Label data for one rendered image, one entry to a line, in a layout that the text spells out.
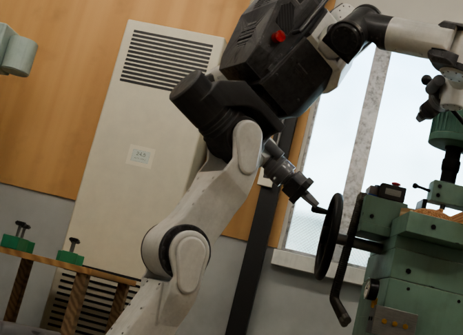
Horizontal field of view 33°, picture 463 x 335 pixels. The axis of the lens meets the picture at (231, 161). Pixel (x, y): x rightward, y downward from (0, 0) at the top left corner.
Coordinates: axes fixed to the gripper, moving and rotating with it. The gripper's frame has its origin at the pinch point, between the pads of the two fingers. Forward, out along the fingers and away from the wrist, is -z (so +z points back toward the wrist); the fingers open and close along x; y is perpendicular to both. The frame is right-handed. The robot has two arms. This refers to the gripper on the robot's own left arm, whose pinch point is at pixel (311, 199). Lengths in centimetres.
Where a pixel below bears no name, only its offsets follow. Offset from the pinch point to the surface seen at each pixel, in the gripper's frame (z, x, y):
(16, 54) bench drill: 153, -102, 38
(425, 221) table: -28.3, 36.6, -12.0
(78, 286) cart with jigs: 42, -82, -37
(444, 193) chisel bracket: -29.8, 24.9, 18.9
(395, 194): -18.4, 21.4, 6.1
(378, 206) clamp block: -17.0, 17.5, 0.8
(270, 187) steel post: 21, -96, 85
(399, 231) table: -25.7, 27.4, -12.3
